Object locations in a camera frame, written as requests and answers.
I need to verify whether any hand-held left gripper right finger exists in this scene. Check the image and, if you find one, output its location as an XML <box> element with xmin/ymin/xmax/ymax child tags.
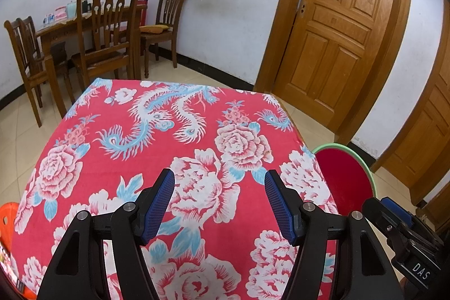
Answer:
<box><xmin>264</xmin><ymin>169</ymin><xmax>405</xmax><ymax>300</ymax></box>

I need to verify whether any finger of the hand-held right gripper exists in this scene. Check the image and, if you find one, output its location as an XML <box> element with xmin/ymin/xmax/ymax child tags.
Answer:
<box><xmin>362</xmin><ymin>197</ymin><xmax>409</xmax><ymax>253</ymax></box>
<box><xmin>381</xmin><ymin>196</ymin><xmax>423</xmax><ymax>227</ymax></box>

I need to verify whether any panelled wooden door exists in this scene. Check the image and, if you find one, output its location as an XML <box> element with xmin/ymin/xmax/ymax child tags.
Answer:
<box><xmin>371</xmin><ymin>0</ymin><xmax>450</xmax><ymax>206</ymax></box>
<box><xmin>274</xmin><ymin>0</ymin><xmax>402</xmax><ymax>127</ymax></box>

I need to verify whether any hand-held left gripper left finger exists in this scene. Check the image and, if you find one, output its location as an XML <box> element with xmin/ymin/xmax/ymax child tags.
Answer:
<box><xmin>37</xmin><ymin>168</ymin><xmax>176</xmax><ymax>300</ymax></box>

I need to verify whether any wooden door frame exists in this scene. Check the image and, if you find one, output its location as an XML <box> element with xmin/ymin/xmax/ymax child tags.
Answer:
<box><xmin>255</xmin><ymin>0</ymin><xmax>414</xmax><ymax>143</ymax></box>

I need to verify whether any red stool green rim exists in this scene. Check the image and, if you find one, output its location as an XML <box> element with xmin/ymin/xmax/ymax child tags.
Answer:
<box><xmin>313</xmin><ymin>143</ymin><xmax>376</xmax><ymax>216</ymax></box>

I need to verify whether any orange plastic stool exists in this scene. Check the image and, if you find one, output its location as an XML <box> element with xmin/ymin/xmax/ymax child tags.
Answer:
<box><xmin>0</xmin><ymin>202</ymin><xmax>21</xmax><ymax>297</ymax></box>

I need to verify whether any red floral tablecloth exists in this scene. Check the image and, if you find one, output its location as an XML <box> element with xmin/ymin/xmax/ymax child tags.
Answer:
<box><xmin>9</xmin><ymin>78</ymin><xmax>341</xmax><ymax>300</ymax></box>

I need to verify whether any wooden dining table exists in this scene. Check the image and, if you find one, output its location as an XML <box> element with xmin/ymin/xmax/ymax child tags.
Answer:
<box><xmin>35</xmin><ymin>3</ymin><xmax>148</xmax><ymax>118</ymax></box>

